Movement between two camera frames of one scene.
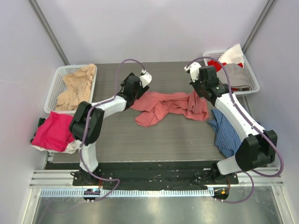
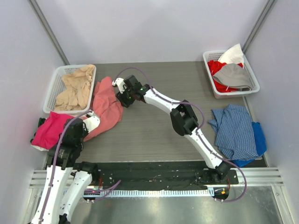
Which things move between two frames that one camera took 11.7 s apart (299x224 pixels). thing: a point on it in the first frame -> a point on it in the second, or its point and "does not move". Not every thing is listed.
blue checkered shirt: x=228 y=137 does not move
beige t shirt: x=79 y=91 does not move
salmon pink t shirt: x=153 y=103 -> x=105 y=106
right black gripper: x=197 y=88 -> x=124 y=99
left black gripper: x=142 y=91 -> x=41 y=121
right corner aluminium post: x=269 y=5 does not move
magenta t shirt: x=55 y=132 does not move
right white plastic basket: x=216 y=54 does not move
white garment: x=233 y=55 does not move
